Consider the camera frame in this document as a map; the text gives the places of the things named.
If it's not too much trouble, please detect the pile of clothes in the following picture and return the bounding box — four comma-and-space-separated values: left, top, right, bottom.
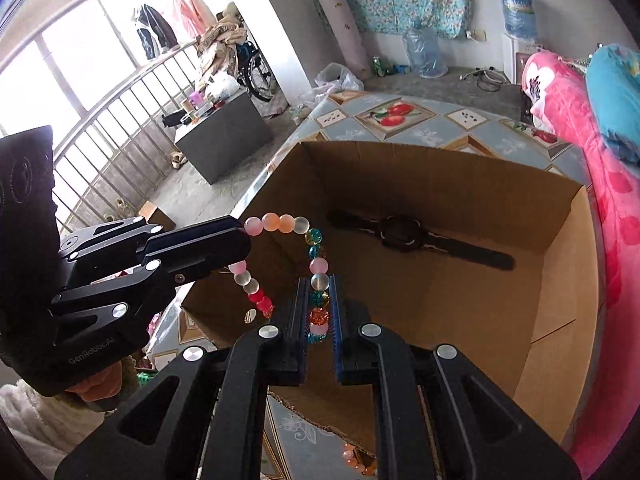
196, 2, 248, 86

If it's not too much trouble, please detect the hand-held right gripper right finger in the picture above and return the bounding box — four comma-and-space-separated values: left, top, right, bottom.
329, 275, 583, 480

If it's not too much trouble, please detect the blue water dispenser bottle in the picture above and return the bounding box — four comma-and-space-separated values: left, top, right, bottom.
498, 0, 538, 41

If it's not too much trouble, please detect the hanging dark jacket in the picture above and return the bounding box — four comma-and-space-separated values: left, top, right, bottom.
132, 4, 178, 61

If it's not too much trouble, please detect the person's left hand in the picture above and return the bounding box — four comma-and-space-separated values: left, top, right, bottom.
75, 360, 127, 414

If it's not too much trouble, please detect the pink floral blanket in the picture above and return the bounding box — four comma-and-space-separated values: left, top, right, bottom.
520, 50, 640, 468

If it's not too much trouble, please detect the rolled pale mat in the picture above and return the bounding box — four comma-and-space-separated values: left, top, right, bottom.
319, 0, 370, 80

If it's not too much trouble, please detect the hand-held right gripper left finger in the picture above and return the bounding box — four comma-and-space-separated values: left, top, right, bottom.
54, 276, 311, 480

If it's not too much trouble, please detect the metal balcony railing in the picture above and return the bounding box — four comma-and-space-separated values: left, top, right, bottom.
47, 40, 211, 233

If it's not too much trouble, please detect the grey cabinet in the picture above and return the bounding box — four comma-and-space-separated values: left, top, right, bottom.
174, 87, 273, 185

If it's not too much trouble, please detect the empty clear water jug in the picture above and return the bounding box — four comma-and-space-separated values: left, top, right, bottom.
402, 22, 447, 79

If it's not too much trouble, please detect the window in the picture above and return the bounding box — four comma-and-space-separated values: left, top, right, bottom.
0, 0, 166, 136

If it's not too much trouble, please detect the multicolour bead bracelet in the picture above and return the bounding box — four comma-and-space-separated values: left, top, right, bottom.
227, 212, 333, 346

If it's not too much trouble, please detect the small cardboard box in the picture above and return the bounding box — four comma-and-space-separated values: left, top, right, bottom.
137, 200, 176, 231

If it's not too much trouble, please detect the clear plastic bag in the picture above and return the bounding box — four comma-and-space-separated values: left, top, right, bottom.
314, 62, 365, 93

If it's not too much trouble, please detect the white bag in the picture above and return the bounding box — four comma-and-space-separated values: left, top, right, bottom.
206, 75, 241, 101

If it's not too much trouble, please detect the blue quilt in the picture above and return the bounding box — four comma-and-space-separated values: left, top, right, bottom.
585, 44, 640, 163

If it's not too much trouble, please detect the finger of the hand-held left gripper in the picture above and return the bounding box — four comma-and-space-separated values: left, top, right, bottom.
49, 247, 252, 322
59, 215, 252, 267

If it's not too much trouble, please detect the white water dispenser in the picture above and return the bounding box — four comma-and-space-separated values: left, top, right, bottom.
501, 32, 543, 86

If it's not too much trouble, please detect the person's left forearm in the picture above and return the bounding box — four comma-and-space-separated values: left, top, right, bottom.
0, 355, 148, 480

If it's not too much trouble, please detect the pink orange bead bracelet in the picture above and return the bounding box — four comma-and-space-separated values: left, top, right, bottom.
341, 441, 378, 477

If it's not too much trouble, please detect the black wristwatch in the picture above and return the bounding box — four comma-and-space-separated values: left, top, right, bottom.
326, 209, 516, 272

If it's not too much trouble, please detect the white cable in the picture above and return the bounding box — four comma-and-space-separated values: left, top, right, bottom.
460, 67, 506, 92

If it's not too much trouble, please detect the hanging pink garment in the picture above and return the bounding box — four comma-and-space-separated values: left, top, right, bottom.
165, 0, 213, 43

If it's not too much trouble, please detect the wheelchair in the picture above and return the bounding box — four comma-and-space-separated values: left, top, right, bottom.
235, 40, 276, 103

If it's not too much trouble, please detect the brown cardboard box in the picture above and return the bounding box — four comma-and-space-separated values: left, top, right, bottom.
181, 140, 601, 466

